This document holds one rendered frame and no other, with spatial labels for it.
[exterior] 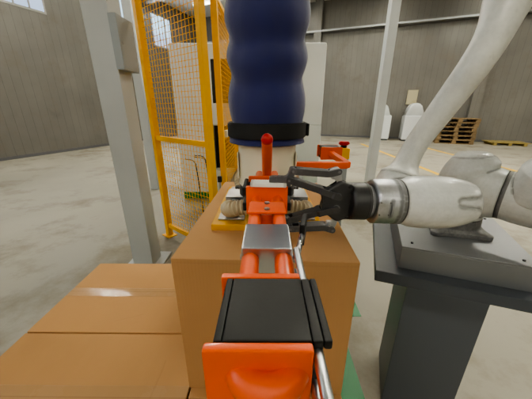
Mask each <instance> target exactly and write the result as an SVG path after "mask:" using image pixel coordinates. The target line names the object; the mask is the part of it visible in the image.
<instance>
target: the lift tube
mask: <svg viewBox="0 0 532 399"><path fill-rule="evenodd" d="M310 15H311V8H310V0H226V3H225V9H224V19H225V24H226V29H227V31H228V33H229V44H228V47H227V51H226V59H227V63H228V65H229V68H230V72H231V80H230V88H229V94H228V103H229V109H230V115H231V119H232V122H233V123H237V124H296V123H302V120H303V117H304V112H305V106H306V96H305V90H304V85H303V81H302V76H303V74H304V71H305V69H306V64H307V60H308V51H307V47H306V41H305V36H306V32H307V29H308V27H309V23H310ZM230 143H233V144H236V145H242V146H261V141H260V140H244V139H233V138H231V137H230ZM302 143H304V138H302V139H292V140H275V141H273V142H272V146H293V145H298V144H302Z"/></svg>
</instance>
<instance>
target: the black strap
mask: <svg viewBox="0 0 532 399"><path fill-rule="evenodd" d="M227 127H228V136H229V137H231V138H233V139H244V140H260V141H261V137H262V135H263V134H266V133H269V134H270V135H272V137H273V141H275V140H292V139H302V138H304V137H305V136H308V135H309V129H310V124H309V123H306V122H304V121H302V123H277V124H256V123H233V122H232V121H230V122H229V123H227Z"/></svg>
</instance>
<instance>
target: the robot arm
mask: <svg viewBox="0 0 532 399"><path fill-rule="evenodd" d="M531 7H532V0H482V3H481V11H480V16H479V20H478V23H477V27H476V30H475V33H474V35H473V38H472V40H471V41H470V43H469V46H468V47H467V49H466V50H465V53H464V54H463V56H462V57H461V59H460V60H459V62H458V64H457V65H456V67H455V68H454V69H453V71H452V72H451V74H450V76H449V77H448V79H447V80H446V81H445V83H444V84H443V86H442V87H441V89H440V90H439V92H438V93H437V94H436V96H435V97H434V99H433V100H432V102H431V103H430V104H429V106H428V107H427V109H426V111H425V112H424V114H423V115H422V116H421V117H420V119H419V121H418V122H417V124H416V126H415V127H414V128H413V129H412V131H411V132H410V134H409V135H408V137H407V139H406V140H405V142H404V143H403V145H402V147H401V148H400V150H399V152H398V153H397V156H396V157H395V158H394V160H393V162H392V163H391V164H390V165H389V166H386V167H385V168H382V169H381V171H380V172H379V174H378V175H377V176H376V177H375V179H371V180H369V181H368V182H346V181H344V180H342V176H341V174H342V172H343V171H342V170H341V169H340V168H339V167H338V166H335V167H332V168H328V169H322V168H311V167H301V166H291V167H290V168H289V170H288V173H287V174H286V175H271V176H269V180H251V182H250V186H251V187H263V188H286V187H287V183H288V184H291V185H294V186H296V187H299V188H304V189H306V190H309V191H311V192H316V193H318V194H320V195H321V202H320V204H318V205H316V206H315V207H311V208H307V209H305V210H301V211H296V212H293V213H290V214H286V215H285V218H286V223H287V225H288V226H289V231H290V232H299V225H300V221H301V218H302V214H303V213H304V214H307V219H311V218H314V217H322V216H325V215H327V216H329V217H330V218H331V219H330V220H326V221H308V222H307V224H306V232H310V231H326V232H329V233H332V234H333V233H335V232H336V230H335V226H336V223H337V221H340V220H342V219H356V220H367V221H368V222H369V223H381V224H402V225H404V226H409V227H415V228H429V230H430V234H431V235H434V236H436V237H453V238H468V239H477V240H482V241H493V238H494V237H493V236H492V235H491V234H489V233H488V232H486V231H485V230H484V229H483V228H482V226H481V224H482V220H483V218H495V219H500V220H503V221H505V222H509V223H512V224H515V225H519V226H524V227H527V228H531V229H532V158H531V159H529V160H528V161H525V162H524V163H523V164H522V165H521V167H520V169H519V170H518V172H516V171H510V170H508V169H505V168H502V167H501V165H502V161H501V160H500V159H499V158H498V157H497V156H496V155H493V154H491V153H489V152H487V151H479V150H467V151H459V152H457V153H456V154H455V155H453V156H452V157H451V158H450V160H449V161H448V162H447V163H446V164H445V165H444V166H443V168H442V169H441V171H440V173H439V175H438V176H421V175H420V174H419V166H420V162H421V159H422V157H423V156H424V153H425V151H426V150H427V148H428V147H429V146H430V145H431V143H432V142H433V140H434V139H435V137H436V136H437V135H438V134H439V133H440V131H441V130H442V129H443V128H444V127H445V126H446V125H447V123H448V122H449V121H450V120H451V118H452V117H453V116H454V114H455V113H456V112H457V111H458V110H459V109H460V108H461V107H462V105H463V104H464V103H465V102H466V100H467V99H468V98H469V97H470V95H471V94H472V93H473V92H474V90H475V89H476V88H477V87H478V86H479V85H480V84H481V82H482V81H483V80H484V79H485V77H486V76H487V75H488V73H489V72H490V70H491V69H492V68H493V67H494V66H495V64H496V63H497V61H498V60H499V58H500V56H501V55H502V54H503V53H504V51H505V50H506V48H507V46H508V45H509V43H510V42H511V40H512V39H513V37H514V35H515V34H516V32H517V31H518V29H519V27H520V25H521V24H522V22H523V20H524V18H525V17H526V15H527V14H528V12H529V11H530V9H531ZM295 175H299V176H309V177H331V179H333V180H336V181H335V182H333V183H331V184H330V185H329V186H327V187H326V186H324V185H321V184H315V183H313V182H310V181H307V180H303V179H301V178H297V177H295Z"/></svg>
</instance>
